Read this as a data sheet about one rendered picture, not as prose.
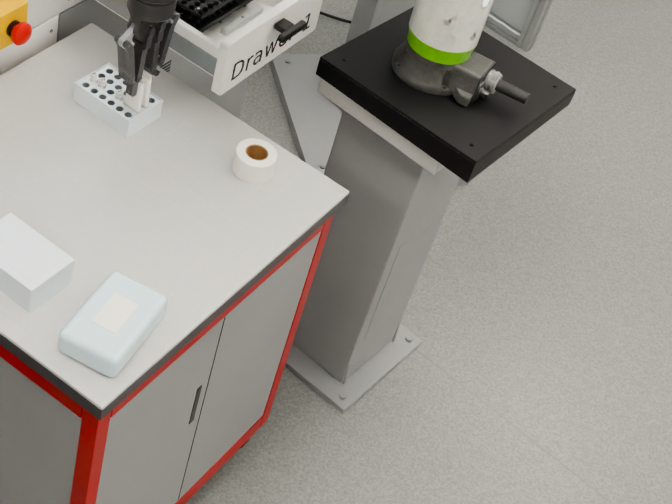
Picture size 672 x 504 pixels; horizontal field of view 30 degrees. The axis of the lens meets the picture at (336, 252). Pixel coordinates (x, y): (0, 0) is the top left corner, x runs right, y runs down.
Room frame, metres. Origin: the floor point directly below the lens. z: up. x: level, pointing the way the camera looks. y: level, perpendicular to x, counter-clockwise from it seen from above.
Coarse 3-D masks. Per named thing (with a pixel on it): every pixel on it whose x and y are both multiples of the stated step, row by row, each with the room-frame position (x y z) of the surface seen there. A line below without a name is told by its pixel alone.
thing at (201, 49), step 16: (96, 0) 1.75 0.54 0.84; (112, 0) 1.73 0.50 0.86; (256, 0) 1.90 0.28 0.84; (272, 0) 1.90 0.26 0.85; (128, 16) 1.72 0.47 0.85; (256, 16) 1.85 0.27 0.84; (176, 32) 1.68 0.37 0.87; (192, 32) 1.67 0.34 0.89; (208, 32) 1.76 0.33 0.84; (176, 48) 1.68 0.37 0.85; (192, 48) 1.67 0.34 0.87; (208, 48) 1.66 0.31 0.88; (208, 64) 1.65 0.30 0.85
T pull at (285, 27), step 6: (276, 24) 1.75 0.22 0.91; (282, 24) 1.75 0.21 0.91; (288, 24) 1.76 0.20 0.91; (294, 24) 1.76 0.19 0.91; (300, 24) 1.77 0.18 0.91; (306, 24) 1.78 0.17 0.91; (282, 30) 1.74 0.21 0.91; (288, 30) 1.74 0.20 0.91; (294, 30) 1.74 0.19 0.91; (300, 30) 1.76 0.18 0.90; (282, 36) 1.72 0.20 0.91; (288, 36) 1.73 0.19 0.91; (282, 42) 1.71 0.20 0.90
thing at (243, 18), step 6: (258, 6) 1.87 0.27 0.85; (246, 12) 1.84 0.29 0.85; (252, 12) 1.84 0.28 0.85; (258, 12) 1.85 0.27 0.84; (240, 18) 1.81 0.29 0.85; (246, 18) 1.82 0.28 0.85; (252, 18) 1.84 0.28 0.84; (228, 24) 1.79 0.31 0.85; (234, 24) 1.79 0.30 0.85; (240, 24) 1.80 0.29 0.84; (222, 30) 1.77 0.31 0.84; (228, 30) 1.77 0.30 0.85; (234, 30) 1.79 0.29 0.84
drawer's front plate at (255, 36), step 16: (288, 0) 1.80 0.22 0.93; (304, 0) 1.83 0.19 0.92; (320, 0) 1.89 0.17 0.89; (272, 16) 1.74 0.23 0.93; (288, 16) 1.79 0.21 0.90; (304, 16) 1.84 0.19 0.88; (240, 32) 1.67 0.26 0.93; (256, 32) 1.70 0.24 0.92; (272, 32) 1.75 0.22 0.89; (304, 32) 1.86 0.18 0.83; (224, 48) 1.63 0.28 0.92; (240, 48) 1.66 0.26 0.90; (256, 48) 1.71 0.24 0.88; (224, 64) 1.63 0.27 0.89; (240, 64) 1.67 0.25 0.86; (256, 64) 1.72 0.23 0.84; (224, 80) 1.63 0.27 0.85; (240, 80) 1.68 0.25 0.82
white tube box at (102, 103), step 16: (80, 80) 1.58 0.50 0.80; (112, 80) 1.61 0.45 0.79; (80, 96) 1.56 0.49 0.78; (96, 96) 1.55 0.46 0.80; (112, 96) 1.57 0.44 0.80; (96, 112) 1.55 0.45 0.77; (112, 112) 1.53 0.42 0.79; (128, 112) 1.54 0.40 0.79; (144, 112) 1.55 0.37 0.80; (160, 112) 1.59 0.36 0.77; (128, 128) 1.52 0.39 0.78
